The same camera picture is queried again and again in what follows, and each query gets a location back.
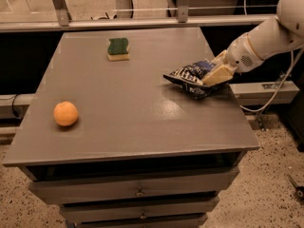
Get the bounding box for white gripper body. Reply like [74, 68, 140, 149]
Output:
[226, 33, 263, 73]

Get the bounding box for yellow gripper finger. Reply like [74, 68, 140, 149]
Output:
[202, 64, 236, 86]
[211, 49, 227, 65]

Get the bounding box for blue chip bag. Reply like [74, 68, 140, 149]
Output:
[163, 60, 224, 99]

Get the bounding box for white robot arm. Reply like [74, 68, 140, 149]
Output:
[202, 0, 304, 86]

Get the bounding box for green yellow sponge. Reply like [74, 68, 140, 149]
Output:
[107, 37, 130, 61]

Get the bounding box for grey drawer cabinet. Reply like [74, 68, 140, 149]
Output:
[2, 27, 261, 228]

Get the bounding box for black caster wheel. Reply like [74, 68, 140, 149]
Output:
[288, 175, 304, 200]

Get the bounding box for bottom grey drawer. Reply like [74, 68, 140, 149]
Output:
[77, 214, 207, 228]

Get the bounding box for grey drawer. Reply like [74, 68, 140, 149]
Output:
[60, 197, 219, 222]
[77, 214, 207, 228]
[29, 166, 239, 204]

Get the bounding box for middle grey drawer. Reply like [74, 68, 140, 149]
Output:
[60, 197, 219, 222]

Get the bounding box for orange fruit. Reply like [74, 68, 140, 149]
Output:
[53, 102, 79, 126]

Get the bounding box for top grey drawer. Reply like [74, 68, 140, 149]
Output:
[29, 166, 239, 204]

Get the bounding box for white cable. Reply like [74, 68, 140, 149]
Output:
[238, 0, 304, 114]

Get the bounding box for metal railing frame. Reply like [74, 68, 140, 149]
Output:
[0, 0, 277, 33]

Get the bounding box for black cable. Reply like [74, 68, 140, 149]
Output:
[10, 93, 24, 121]

